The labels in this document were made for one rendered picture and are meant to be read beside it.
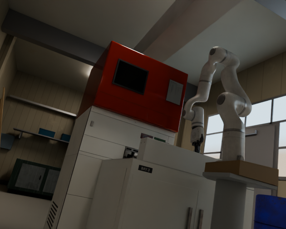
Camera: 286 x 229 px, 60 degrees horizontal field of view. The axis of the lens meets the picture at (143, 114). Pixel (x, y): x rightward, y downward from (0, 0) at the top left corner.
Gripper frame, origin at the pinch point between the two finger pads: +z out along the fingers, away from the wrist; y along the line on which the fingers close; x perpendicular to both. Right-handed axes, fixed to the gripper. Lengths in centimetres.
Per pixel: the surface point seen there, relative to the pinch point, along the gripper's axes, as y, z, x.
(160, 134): -53, -29, 0
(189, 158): 2.5, 9.3, -8.0
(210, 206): -2.6, 34.2, 12.9
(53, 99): -665, -339, -80
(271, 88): -109, -211, 247
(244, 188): 31.8, 28.9, 6.3
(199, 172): 1.0, 16.0, 1.5
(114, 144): -57, -10, -39
